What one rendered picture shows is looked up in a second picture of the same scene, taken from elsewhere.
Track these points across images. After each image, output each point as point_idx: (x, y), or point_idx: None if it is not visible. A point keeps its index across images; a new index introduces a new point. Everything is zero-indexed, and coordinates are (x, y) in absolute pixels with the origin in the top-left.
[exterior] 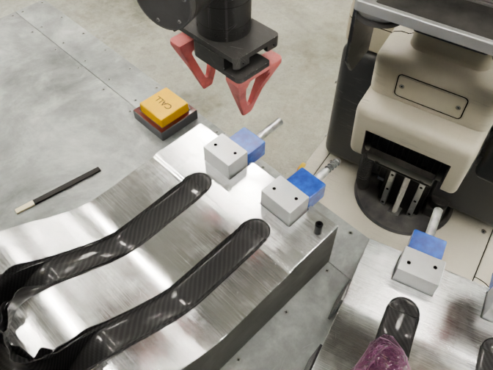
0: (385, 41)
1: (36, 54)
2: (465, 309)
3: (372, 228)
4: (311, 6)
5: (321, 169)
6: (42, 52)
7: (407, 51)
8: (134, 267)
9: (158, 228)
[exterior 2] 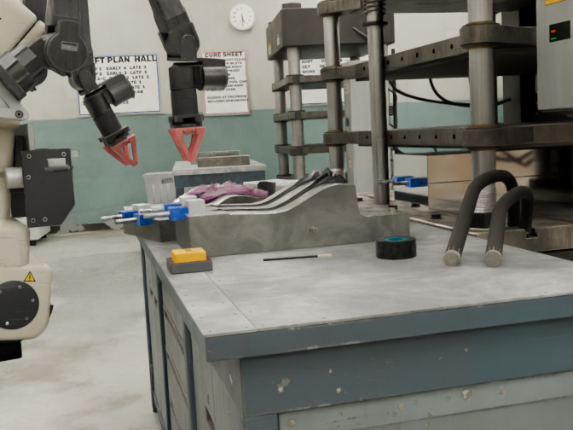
0: (7, 229)
1: (261, 299)
2: None
3: None
4: None
5: (154, 208)
6: (253, 299)
7: (14, 221)
8: (274, 205)
9: (252, 209)
